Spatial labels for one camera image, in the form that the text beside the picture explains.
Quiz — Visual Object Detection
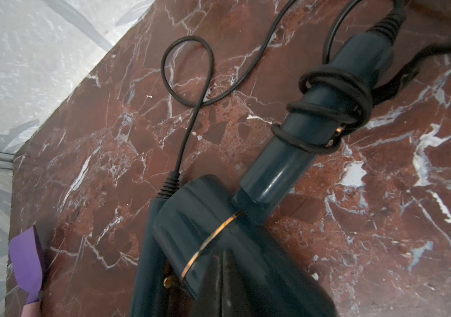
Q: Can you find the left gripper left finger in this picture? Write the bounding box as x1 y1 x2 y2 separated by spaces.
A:
190 253 222 317

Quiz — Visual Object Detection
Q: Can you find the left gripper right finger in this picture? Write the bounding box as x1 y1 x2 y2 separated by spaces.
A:
222 250 255 316

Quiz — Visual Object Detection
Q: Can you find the dark green hair dryer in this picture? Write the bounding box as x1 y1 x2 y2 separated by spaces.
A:
129 171 180 316
154 9 405 316

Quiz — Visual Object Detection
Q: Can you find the purple pink spatula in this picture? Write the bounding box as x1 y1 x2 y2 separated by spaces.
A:
8 225 45 317

